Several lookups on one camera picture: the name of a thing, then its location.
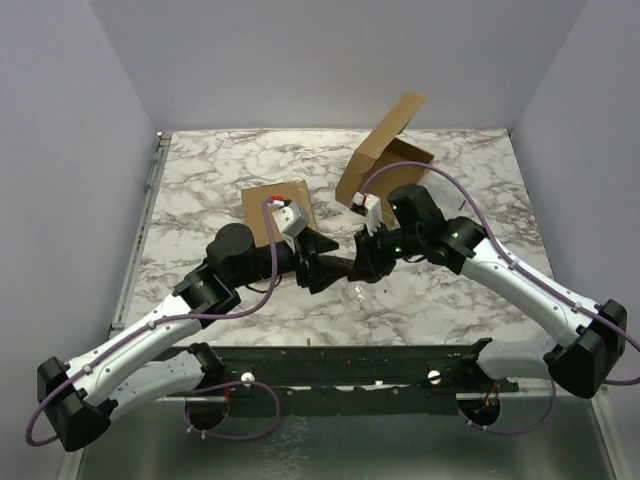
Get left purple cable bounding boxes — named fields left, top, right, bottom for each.
left=24, top=198, right=281, bottom=446

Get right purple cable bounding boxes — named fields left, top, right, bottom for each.
left=360, top=161, right=640, bottom=435

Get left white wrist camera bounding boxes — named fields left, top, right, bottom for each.
left=271, top=196, right=309, bottom=253

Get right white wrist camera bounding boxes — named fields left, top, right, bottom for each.
left=350, top=192, right=383, bottom=237

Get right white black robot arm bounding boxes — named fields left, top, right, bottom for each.
left=351, top=184, right=627, bottom=399

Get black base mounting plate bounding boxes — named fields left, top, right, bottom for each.
left=185, top=339, right=518, bottom=423

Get brown cardboard express box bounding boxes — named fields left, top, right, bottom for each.
left=335, top=92, right=434, bottom=227

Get purple cable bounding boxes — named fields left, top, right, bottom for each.
left=24, top=198, right=281, bottom=446
left=360, top=161, right=640, bottom=435

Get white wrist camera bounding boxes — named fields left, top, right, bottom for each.
left=271, top=196, right=309, bottom=253
left=350, top=192, right=383, bottom=237

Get aluminium frame rail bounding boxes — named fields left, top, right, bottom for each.
left=109, top=349, right=581, bottom=406

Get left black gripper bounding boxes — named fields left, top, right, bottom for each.
left=232, top=227, right=352, bottom=293

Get clear plastic wrap piece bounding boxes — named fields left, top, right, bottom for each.
left=343, top=282, right=379, bottom=321

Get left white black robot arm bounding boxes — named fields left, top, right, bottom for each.
left=34, top=223, right=352, bottom=452

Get taped brown cardboard box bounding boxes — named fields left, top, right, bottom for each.
left=240, top=178, right=320, bottom=248

